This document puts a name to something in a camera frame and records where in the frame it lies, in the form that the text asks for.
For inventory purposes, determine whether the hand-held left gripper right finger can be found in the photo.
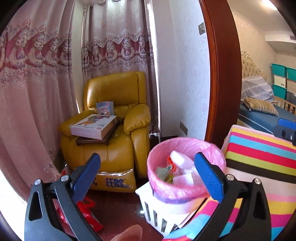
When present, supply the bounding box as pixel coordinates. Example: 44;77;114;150
192;152;271;241

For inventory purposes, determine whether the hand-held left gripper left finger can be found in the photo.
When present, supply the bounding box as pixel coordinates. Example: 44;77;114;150
25;153;102;241

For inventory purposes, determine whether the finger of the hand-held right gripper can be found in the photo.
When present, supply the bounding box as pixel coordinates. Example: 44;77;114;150
273;125;296;146
278;118;296;128

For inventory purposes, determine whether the orange wrapper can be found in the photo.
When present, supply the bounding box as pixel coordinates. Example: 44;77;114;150
167;155;178;173

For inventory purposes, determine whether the green foam net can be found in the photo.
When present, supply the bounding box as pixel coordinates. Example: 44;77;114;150
156;165;174;181

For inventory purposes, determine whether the pink-bagged trash bin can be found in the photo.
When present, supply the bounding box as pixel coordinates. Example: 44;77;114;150
147;137;227;215

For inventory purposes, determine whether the person's left hand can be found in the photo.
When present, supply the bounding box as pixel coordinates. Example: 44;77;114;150
110;224;143;241

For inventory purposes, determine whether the red plastic bag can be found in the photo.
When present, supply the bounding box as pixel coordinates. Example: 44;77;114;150
53;197;104;232

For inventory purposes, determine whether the yellow printed bag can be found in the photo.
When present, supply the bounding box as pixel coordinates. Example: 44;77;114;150
94;169;135;193

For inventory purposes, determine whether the striped pillow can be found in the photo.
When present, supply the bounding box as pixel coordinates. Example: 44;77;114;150
244;97;279;116

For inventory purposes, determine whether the dark wooden tray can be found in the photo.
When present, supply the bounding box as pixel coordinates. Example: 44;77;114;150
76;120;123;146

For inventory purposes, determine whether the bed with blue sheet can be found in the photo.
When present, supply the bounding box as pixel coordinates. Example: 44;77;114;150
237;102;296;135

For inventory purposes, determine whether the rainbow striped tablecloth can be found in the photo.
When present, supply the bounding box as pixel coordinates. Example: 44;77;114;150
162;125;296;241

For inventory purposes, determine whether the stack of storage boxes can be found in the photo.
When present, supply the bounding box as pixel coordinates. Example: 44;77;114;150
270;63;296;102

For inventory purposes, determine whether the grey-blue quilt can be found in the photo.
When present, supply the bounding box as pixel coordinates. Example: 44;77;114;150
240;76;275;102

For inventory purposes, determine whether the flat white puzzle box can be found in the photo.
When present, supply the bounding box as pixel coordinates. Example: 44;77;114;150
70;114;118;140

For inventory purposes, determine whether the white plastic basket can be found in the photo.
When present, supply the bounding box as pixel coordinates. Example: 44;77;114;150
135;179;210;238

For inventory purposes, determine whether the beige tufted headboard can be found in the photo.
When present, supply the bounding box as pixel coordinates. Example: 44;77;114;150
240;51;266;79

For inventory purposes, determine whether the blue picture book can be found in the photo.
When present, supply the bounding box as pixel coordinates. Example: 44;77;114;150
96;101;115;115

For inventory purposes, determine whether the yellow leather armchair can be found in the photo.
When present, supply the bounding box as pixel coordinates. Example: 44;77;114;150
58;71;152;193

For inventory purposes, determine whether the pink lace curtain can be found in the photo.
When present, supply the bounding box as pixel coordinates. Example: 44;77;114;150
82;0;160;130
0;0;88;202

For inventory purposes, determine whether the ceiling light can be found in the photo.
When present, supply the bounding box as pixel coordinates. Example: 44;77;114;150
261;0;278;11

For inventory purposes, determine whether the wooden crib rail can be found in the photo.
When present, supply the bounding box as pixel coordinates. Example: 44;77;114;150
274;96;296;114

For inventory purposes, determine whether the brown wooden door frame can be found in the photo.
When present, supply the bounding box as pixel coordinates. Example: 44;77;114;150
199;0;243;149

